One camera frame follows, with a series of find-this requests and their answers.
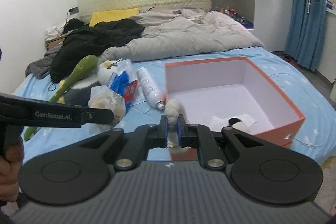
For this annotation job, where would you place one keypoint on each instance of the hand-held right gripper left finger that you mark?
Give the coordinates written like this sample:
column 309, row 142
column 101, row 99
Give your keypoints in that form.
column 164, row 132

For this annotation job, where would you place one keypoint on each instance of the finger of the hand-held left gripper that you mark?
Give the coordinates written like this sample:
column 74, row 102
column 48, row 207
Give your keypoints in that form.
column 99, row 116

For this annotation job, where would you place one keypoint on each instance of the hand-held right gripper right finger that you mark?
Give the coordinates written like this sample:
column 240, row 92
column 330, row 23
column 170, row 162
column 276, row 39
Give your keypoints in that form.
column 181, row 132

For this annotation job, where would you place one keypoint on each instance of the clear plastic bag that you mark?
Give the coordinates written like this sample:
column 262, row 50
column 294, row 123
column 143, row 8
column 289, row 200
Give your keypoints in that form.
column 105, row 100

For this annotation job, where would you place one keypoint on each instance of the white towel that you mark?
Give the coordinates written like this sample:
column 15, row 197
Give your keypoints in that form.
column 218, row 123

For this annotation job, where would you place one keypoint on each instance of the plastic bag of blue packets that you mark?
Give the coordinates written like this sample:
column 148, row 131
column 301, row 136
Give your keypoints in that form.
column 122, row 82

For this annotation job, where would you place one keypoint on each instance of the panda plush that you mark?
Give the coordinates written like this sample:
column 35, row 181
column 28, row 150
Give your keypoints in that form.
column 241, row 125

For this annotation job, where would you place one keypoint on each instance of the orange cardboard box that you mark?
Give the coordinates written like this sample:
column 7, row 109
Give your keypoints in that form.
column 210, row 77

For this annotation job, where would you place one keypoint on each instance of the person's left hand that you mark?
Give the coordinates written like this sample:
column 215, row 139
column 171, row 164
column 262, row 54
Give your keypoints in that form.
column 10, row 179

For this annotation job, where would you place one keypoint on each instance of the dark grey blanket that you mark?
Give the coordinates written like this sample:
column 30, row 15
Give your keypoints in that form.
column 39, row 66

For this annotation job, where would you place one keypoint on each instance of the white spray bottle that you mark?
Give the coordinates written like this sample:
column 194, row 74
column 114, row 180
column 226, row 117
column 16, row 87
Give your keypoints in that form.
column 149, row 85

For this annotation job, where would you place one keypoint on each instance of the green plush stick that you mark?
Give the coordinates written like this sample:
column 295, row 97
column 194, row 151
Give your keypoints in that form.
column 84, row 64

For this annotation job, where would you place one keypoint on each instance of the wooden nightstand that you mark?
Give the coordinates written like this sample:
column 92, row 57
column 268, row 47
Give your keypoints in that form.
column 55, row 43

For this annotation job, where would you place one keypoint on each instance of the black coat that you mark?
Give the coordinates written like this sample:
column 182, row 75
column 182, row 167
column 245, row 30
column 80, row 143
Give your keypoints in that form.
column 92, row 40

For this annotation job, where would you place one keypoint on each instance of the white crumpled cloth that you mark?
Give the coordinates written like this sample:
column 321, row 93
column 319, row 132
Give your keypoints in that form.
column 52, row 32

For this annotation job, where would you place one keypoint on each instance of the black cloth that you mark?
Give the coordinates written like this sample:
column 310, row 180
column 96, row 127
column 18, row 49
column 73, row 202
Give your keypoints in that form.
column 73, row 24

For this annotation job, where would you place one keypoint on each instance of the light grey quilt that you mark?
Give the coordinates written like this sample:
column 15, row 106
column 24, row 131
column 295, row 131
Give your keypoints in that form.
column 183, row 35

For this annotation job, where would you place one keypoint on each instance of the yellow pillow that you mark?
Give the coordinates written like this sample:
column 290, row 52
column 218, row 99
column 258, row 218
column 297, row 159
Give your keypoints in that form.
column 110, row 16

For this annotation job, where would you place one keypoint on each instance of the row of nail polish bottles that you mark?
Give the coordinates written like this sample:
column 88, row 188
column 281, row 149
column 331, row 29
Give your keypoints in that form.
column 228, row 10

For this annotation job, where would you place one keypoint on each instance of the white wardrobe with niche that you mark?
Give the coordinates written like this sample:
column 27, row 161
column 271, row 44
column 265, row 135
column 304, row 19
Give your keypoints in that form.
column 267, row 3

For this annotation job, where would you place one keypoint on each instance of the blue curtain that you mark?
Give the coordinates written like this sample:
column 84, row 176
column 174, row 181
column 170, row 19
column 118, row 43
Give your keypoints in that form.
column 302, row 29

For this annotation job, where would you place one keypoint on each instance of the black wall socket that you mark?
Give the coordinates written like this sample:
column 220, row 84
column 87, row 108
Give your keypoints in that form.
column 74, row 10

